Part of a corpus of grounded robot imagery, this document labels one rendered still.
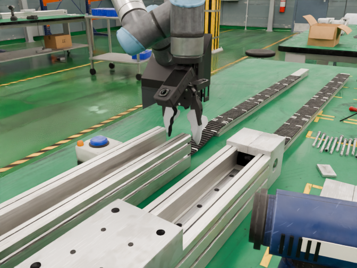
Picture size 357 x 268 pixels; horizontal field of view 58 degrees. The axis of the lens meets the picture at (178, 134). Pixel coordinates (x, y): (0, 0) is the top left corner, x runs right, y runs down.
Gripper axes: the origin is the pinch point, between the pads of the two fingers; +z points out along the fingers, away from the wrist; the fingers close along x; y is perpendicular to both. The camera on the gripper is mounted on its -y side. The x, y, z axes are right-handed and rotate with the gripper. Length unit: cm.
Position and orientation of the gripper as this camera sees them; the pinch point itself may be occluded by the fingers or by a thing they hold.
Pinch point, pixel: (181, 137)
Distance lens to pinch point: 81.6
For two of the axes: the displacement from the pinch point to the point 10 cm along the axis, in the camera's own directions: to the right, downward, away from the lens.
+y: 5.7, -3.2, 7.5
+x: -8.2, -2.3, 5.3
